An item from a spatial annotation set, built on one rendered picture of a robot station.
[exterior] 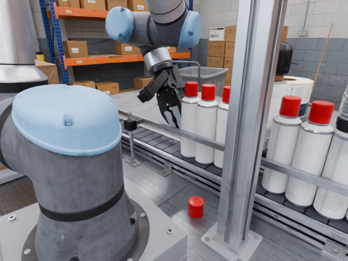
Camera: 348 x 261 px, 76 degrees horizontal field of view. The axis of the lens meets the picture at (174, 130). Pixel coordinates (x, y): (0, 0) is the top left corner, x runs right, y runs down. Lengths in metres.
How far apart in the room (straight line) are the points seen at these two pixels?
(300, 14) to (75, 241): 5.19
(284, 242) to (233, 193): 0.16
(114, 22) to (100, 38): 4.44
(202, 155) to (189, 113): 0.11
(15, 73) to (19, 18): 0.07
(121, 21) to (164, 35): 0.11
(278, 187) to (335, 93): 4.61
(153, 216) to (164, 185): 0.19
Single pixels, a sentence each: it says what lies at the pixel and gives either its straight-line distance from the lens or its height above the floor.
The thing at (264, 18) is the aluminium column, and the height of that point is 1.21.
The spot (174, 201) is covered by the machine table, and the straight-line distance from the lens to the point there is 0.55.
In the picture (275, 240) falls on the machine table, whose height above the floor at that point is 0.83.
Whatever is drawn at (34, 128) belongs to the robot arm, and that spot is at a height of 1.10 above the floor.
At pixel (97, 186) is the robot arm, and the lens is 0.29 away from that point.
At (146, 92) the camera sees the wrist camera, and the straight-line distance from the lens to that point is 0.57.
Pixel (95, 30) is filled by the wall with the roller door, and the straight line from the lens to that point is 4.99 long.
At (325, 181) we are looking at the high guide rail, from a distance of 0.47.
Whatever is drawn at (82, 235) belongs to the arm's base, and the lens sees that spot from 0.33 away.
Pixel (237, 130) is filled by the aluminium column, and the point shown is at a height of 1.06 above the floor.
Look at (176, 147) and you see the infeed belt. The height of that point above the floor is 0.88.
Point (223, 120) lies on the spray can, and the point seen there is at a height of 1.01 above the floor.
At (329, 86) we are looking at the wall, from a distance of 5.10.
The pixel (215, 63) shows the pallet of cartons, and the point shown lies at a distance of 4.31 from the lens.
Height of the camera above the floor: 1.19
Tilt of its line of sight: 22 degrees down
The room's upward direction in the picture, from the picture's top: straight up
